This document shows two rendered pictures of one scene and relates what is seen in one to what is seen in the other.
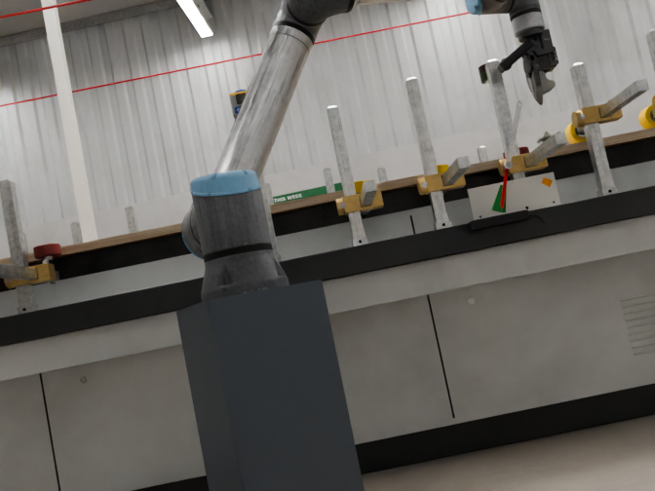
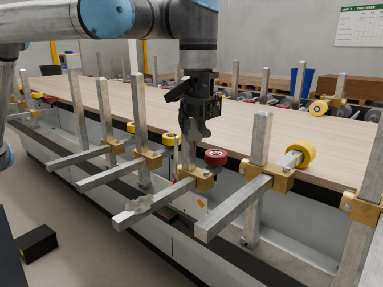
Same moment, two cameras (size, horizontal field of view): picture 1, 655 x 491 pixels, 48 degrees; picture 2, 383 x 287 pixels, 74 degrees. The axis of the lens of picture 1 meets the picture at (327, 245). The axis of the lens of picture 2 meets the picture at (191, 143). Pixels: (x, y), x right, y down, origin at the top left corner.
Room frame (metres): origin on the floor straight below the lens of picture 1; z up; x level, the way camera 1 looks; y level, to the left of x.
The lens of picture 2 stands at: (1.60, -1.13, 1.27)
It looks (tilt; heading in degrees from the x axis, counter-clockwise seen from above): 21 degrees down; 42
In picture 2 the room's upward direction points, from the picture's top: straight up
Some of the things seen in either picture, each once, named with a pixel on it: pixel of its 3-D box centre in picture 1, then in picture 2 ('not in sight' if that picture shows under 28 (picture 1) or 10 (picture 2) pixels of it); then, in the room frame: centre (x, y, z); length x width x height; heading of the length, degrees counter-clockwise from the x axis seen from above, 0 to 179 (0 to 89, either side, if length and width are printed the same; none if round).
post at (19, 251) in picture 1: (19, 258); (30, 104); (2.16, 0.90, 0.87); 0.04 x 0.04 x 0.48; 1
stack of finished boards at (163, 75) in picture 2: not in sight; (176, 73); (8.34, 5.69, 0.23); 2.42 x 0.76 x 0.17; 179
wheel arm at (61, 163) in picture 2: (366, 199); (100, 151); (2.10, -0.14, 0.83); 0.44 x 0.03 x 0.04; 1
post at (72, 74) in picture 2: (259, 189); (78, 114); (2.17, 0.17, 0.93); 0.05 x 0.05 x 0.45; 1
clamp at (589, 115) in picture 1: (596, 115); (265, 173); (2.18, -0.87, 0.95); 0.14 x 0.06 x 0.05; 91
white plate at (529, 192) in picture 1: (514, 197); (178, 197); (2.15, -0.57, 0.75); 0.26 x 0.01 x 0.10; 91
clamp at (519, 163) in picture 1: (521, 164); (194, 176); (2.18, -0.62, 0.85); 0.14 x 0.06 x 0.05; 91
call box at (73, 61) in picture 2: (244, 106); (70, 61); (2.17, 0.16, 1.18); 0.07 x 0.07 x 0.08; 1
